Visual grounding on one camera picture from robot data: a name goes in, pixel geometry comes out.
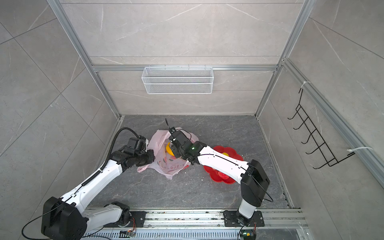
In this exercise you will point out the pink plastic fruit-print bag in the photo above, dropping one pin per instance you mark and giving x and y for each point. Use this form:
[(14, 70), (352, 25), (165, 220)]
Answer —
[(164, 163)]

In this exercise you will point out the yellow fake banana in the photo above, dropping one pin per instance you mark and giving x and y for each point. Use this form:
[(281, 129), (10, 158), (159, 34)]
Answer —
[(169, 150)]

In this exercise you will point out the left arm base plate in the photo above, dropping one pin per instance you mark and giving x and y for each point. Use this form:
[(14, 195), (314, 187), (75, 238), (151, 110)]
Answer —
[(135, 219)]

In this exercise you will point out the black wire hook rack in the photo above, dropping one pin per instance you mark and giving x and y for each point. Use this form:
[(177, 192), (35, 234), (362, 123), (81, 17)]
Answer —
[(315, 136)]

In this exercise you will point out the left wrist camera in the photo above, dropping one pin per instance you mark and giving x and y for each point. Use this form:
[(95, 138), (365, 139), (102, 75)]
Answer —
[(136, 146)]

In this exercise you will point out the red flower-shaped plate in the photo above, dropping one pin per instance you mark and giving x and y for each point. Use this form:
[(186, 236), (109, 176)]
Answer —
[(218, 176)]

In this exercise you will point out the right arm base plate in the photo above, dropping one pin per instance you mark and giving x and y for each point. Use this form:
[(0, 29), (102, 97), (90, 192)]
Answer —
[(235, 219)]

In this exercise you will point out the white wire mesh basket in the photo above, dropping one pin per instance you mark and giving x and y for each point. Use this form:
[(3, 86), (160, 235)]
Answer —
[(178, 80)]

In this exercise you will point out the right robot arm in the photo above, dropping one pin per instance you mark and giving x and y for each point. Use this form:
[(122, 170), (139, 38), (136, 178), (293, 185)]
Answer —
[(251, 176)]

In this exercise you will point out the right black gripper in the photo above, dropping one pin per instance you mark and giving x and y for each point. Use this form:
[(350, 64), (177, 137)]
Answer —
[(174, 150)]

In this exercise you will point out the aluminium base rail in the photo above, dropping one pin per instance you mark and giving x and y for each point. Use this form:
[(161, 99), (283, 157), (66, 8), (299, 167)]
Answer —
[(207, 225)]

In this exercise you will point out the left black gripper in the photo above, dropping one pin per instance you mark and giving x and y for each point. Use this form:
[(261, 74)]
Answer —
[(151, 157)]

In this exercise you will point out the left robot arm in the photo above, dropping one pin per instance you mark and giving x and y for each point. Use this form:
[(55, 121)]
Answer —
[(68, 218)]

